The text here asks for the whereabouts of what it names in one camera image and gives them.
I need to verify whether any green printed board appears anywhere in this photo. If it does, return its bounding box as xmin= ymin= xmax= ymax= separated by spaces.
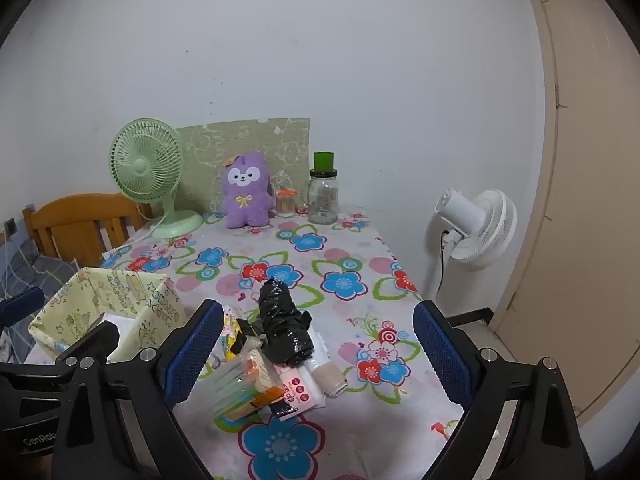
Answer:
xmin=176 ymin=118 xmax=311 ymax=213

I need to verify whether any white standing fan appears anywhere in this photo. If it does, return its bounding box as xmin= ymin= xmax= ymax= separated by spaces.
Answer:
xmin=425 ymin=188 xmax=518 ymax=306

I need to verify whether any glass jar with green lid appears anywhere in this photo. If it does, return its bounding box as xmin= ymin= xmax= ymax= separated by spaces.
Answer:
xmin=307 ymin=151 xmax=341 ymax=225

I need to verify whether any purple plush toy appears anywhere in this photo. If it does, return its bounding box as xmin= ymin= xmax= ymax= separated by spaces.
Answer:
xmin=221 ymin=151 xmax=276 ymax=230

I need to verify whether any wooden headboard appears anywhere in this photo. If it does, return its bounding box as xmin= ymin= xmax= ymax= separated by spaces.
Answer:
xmin=22 ymin=192 xmax=153 ymax=266

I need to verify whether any white tissue pack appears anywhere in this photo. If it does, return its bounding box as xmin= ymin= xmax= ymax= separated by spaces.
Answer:
xmin=92 ymin=312 xmax=141 ymax=341

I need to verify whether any toothpick container with orange lid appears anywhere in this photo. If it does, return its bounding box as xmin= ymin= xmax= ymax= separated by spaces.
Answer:
xmin=275 ymin=187 xmax=298 ymax=218

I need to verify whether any beige tube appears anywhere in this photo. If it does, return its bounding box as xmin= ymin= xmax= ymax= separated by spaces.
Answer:
xmin=307 ymin=357 xmax=350 ymax=399

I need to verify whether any white fan cable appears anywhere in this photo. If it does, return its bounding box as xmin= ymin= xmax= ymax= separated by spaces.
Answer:
xmin=134 ymin=215 xmax=167 ymax=241

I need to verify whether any yellow cartoon tissue pack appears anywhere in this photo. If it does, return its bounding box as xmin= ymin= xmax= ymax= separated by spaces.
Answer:
xmin=222 ymin=305 xmax=261 ymax=361

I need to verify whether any green desk fan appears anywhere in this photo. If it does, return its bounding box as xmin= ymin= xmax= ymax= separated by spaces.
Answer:
xmin=110 ymin=118 xmax=203 ymax=239

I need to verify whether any orange green packet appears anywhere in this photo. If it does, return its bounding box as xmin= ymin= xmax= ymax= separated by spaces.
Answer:
xmin=227 ymin=355 xmax=292 ymax=421

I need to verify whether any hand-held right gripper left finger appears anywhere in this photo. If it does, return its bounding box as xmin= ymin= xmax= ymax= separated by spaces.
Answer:
xmin=50 ymin=299 xmax=226 ymax=480

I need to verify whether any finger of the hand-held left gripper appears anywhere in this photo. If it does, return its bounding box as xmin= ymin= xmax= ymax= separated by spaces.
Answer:
xmin=54 ymin=320 xmax=121 ymax=363
xmin=0 ymin=287 xmax=45 ymax=331

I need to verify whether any beige door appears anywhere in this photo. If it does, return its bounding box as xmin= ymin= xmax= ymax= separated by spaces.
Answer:
xmin=492 ymin=0 xmax=640 ymax=431

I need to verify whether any yellow fabric storage box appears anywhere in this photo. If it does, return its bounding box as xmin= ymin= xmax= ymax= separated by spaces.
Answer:
xmin=28 ymin=266 xmax=182 ymax=366

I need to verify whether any black plastic bag roll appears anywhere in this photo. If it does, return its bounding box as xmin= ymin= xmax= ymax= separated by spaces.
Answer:
xmin=257 ymin=276 xmax=315 ymax=366

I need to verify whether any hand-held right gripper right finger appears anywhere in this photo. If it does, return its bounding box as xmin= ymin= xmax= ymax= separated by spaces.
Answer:
xmin=412 ymin=299 xmax=596 ymax=480

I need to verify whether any black fan cable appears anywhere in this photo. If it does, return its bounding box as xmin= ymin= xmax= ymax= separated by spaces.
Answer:
xmin=437 ymin=230 xmax=447 ymax=295

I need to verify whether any blue plaid pillow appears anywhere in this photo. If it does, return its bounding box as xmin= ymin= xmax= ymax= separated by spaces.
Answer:
xmin=0 ymin=237 xmax=78 ymax=306

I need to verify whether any white packet with red dots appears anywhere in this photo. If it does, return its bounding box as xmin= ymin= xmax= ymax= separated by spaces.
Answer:
xmin=280 ymin=365 xmax=328 ymax=411

